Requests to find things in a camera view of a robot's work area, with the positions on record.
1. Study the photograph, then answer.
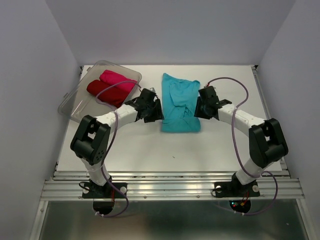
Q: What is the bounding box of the turquoise t shirt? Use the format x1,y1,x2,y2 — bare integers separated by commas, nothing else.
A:
161,73,201,133

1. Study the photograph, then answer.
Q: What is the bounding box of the clear plastic bin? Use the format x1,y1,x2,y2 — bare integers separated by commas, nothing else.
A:
58,60,142,123

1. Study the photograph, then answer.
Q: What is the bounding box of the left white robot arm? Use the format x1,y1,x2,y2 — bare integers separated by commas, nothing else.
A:
70,88,164,197

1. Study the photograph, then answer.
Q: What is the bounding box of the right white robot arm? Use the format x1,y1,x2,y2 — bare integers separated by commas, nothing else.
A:
194,86,289,195

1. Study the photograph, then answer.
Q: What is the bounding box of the dark red rolled shirt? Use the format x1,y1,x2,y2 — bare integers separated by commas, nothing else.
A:
86,79,129,108

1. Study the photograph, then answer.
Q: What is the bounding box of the pink rolled shirt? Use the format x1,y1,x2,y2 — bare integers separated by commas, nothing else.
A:
99,70,137,93

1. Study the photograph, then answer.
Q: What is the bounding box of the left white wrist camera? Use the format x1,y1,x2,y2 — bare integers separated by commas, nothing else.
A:
149,87,156,93

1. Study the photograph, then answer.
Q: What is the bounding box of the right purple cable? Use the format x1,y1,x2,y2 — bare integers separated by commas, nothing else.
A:
205,76,278,218

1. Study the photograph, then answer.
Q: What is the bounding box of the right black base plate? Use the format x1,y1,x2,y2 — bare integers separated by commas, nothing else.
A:
211,173,260,198

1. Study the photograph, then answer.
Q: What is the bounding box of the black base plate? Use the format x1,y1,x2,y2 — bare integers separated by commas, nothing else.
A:
211,173,260,198
78,180,127,200

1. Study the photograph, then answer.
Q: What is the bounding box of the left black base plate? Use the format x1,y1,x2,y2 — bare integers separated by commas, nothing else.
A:
78,180,127,200

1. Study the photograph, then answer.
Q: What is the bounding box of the aluminium mounting rail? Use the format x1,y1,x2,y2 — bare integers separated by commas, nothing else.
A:
41,171,307,201

